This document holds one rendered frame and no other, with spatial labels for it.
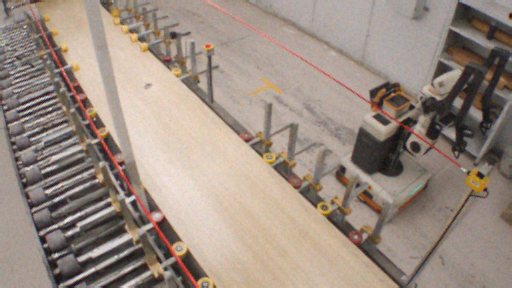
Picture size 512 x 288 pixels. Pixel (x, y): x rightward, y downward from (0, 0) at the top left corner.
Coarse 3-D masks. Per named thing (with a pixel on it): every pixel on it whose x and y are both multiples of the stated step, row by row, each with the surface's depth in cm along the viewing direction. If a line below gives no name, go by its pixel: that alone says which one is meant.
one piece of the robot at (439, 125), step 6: (438, 114) 248; (444, 114) 257; (450, 114) 258; (456, 114) 259; (432, 120) 252; (438, 120) 252; (444, 120) 253; (450, 120) 253; (432, 126) 254; (438, 126) 249; (444, 126) 247; (450, 126) 269; (426, 132) 261; (432, 132) 256; (438, 132) 251; (432, 138) 258
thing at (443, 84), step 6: (450, 72) 238; (456, 72) 236; (438, 78) 239; (444, 78) 233; (450, 78) 231; (456, 78) 234; (438, 84) 239; (444, 84) 235; (450, 84) 232; (438, 90) 241; (444, 90) 237; (444, 96) 239
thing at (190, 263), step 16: (64, 64) 355; (64, 80) 425; (80, 112) 387; (96, 128) 343; (112, 144) 270; (112, 160) 330; (128, 176) 265; (128, 192) 305; (160, 240) 272; (176, 240) 211; (192, 256) 194; (192, 272) 215
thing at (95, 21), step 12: (84, 0) 124; (96, 0) 124; (96, 12) 127; (96, 24) 129; (96, 36) 132; (96, 48) 136; (108, 48) 139; (108, 60) 142; (108, 72) 145; (108, 84) 148; (108, 96) 151; (120, 108) 159; (120, 120) 162; (120, 132) 166; (120, 144) 172; (132, 156) 179; (132, 168) 183; (132, 180) 188; (144, 204) 204; (144, 216) 210; (156, 240) 231
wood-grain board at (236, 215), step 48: (96, 96) 279; (144, 96) 280; (192, 96) 282; (144, 144) 242; (192, 144) 244; (240, 144) 245; (192, 192) 214; (240, 192) 216; (288, 192) 217; (192, 240) 191; (240, 240) 192; (288, 240) 194; (336, 240) 194
